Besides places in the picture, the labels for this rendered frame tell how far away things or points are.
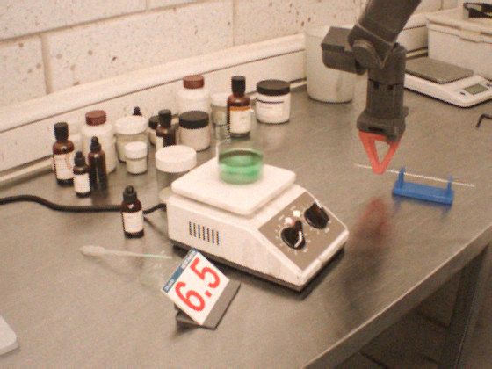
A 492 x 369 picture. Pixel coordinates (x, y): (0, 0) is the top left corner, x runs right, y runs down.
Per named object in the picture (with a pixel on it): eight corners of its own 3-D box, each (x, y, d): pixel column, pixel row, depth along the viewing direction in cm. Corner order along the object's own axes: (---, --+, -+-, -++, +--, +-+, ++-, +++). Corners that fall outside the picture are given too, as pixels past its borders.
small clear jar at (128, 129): (111, 155, 107) (108, 121, 104) (138, 147, 110) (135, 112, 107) (127, 166, 103) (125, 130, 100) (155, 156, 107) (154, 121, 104)
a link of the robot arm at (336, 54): (370, 47, 78) (394, 3, 80) (297, 33, 84) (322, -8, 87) (390, 100, 87) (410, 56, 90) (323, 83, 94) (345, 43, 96)
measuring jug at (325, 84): (370, 112, 128) (373, 43, 121) (310, 112, 127) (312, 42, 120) (350, 85, 144) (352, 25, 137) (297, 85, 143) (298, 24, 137)
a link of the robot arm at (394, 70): (397, 47, 82) (413, 41, 86) (355, 39, 86) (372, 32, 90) (394, 93, 85) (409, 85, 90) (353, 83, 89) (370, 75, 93)
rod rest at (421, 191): (453, 195, 93) (457, 175, 92) (452, 205, 91) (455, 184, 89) (394, 184, 97) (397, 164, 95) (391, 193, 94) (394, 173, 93)
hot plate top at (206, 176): (299, 178, 81) (299, 172, 80) (248, 217, 72) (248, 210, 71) (222, 157, 87) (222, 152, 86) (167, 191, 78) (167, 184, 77)
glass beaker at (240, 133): (243, 198, 75) (243, 132, 71) (205, 182, 79) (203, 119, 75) (279, 177, 80) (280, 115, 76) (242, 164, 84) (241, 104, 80)
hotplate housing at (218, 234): (349, 245, 81) (354, 191, 77) (300, 295, 71) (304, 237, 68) (212, 202, 92) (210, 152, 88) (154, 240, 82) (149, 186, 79)
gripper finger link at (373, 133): (354, 176, 95) (358, 118, 90) (365, 158, 100) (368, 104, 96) (396, 183, 92) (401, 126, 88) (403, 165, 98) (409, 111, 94)
